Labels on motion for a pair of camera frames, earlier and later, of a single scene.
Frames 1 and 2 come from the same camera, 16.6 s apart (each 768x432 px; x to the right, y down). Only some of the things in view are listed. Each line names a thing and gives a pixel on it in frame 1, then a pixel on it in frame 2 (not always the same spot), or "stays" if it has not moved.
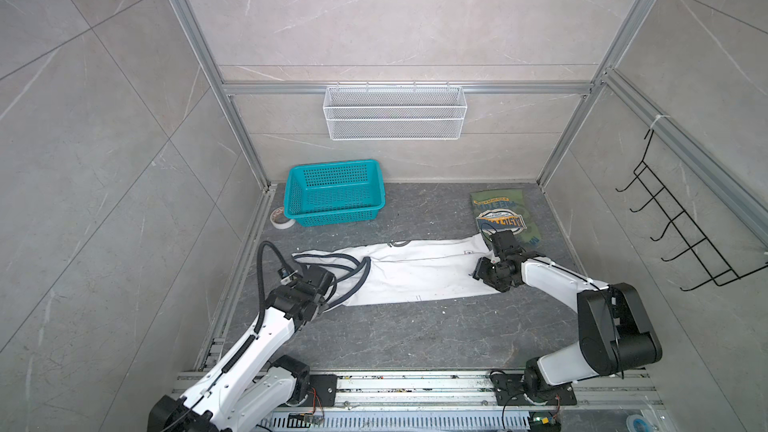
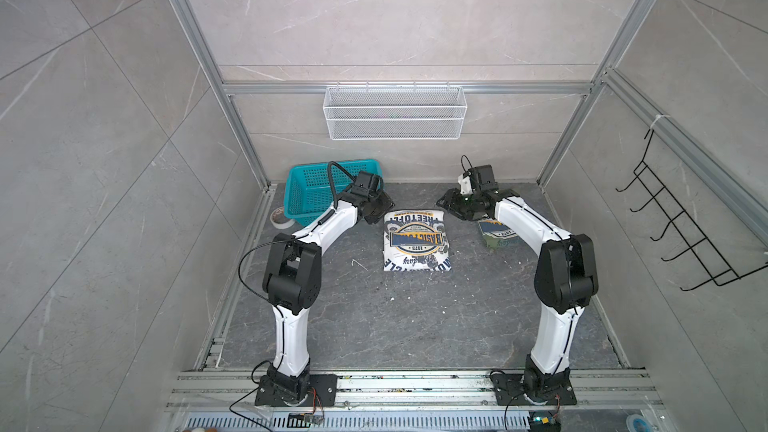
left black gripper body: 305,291 to 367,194
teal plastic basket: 334,192 stays
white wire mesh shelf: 388,113 stays
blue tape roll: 638,423 stays
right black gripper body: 491,273 to 464,206
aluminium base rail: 620,400 stays
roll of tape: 279,220 stays
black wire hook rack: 720,271 stays
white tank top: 403,271 to 415,240
